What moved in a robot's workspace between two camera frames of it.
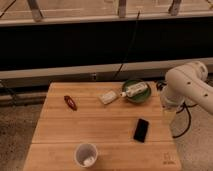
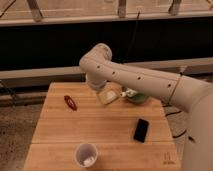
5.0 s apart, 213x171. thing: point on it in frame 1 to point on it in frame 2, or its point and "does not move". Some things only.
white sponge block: (107, 97) does not move
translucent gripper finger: (169, 115) to (104, 95)
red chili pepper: (70, 102) does not move
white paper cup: (86, 154) does not move
